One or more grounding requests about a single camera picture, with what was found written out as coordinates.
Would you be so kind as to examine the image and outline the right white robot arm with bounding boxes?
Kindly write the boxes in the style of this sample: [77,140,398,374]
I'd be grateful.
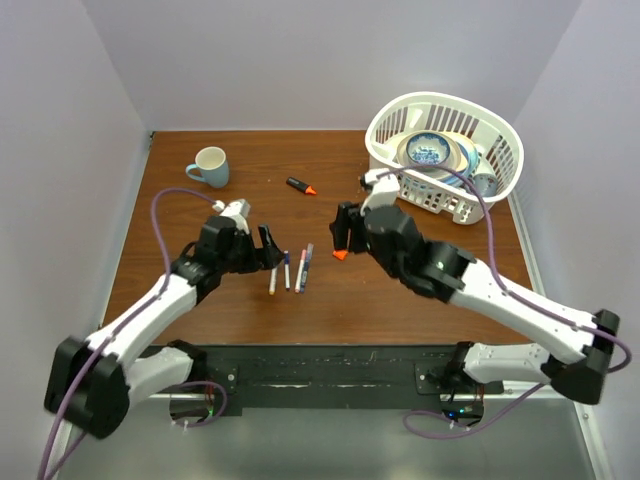
[329,202,620,405]

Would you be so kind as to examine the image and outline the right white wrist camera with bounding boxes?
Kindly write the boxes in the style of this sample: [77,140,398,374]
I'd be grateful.
[360,168,400,216]

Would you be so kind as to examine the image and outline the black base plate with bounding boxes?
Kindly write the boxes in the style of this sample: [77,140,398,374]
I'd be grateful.
[182,343,504,416]

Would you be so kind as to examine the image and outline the dark blue pen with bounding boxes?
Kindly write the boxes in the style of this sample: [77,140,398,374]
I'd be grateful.
[300,243,314,293]

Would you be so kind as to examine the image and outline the black orange highlighter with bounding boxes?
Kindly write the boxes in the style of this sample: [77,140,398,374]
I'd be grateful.
[286,177,317,195]

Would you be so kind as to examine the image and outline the white yellow pen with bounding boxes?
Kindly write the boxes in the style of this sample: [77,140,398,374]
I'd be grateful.
[268,267,278,296]

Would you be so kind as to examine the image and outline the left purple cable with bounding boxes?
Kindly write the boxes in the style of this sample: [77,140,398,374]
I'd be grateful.
[37,187,219,480]

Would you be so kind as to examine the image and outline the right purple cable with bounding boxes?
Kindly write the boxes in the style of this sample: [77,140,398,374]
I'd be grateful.
[379,165,632,440]

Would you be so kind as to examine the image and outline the grey cup in basket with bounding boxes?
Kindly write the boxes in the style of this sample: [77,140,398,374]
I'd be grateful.
[471,173,498,198]

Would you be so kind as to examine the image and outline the blue patterned bowl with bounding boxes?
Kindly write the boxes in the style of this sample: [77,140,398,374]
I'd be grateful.
[405,131,451,167]

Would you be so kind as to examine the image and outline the grey pen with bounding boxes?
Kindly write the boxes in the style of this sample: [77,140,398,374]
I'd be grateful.
[284,258,291,291]

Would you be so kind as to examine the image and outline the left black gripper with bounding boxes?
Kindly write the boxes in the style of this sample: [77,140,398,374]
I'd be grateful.
[217,223,284,274]

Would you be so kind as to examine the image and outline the light blue mug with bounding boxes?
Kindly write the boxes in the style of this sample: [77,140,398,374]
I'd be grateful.
[185,146,230,189]

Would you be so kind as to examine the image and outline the stacked plates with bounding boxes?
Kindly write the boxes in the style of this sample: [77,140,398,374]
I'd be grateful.
[394,130,478,187]

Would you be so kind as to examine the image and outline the orange highlighter cap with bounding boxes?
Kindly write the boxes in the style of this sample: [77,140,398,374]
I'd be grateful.
[333,250,348,261]

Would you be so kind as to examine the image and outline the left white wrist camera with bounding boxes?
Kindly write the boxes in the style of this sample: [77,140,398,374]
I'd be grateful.
[212,199,251,234]

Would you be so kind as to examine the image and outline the white pink pen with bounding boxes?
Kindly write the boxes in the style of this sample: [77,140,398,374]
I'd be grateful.
[294,249,307,293]

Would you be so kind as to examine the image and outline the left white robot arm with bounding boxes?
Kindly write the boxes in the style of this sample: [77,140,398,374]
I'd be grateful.
[44,215,284,439]

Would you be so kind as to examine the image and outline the white plastic dish basket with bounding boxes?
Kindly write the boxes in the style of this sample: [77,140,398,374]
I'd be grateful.
[365,92,524,225]

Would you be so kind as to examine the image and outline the purple cable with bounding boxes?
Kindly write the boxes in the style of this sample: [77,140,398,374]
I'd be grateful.
[37,187,219,480]
[379,165,632,440]

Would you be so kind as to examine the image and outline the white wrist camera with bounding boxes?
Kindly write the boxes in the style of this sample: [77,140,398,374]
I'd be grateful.
[360,168,400,216]
[212,199,251,234]

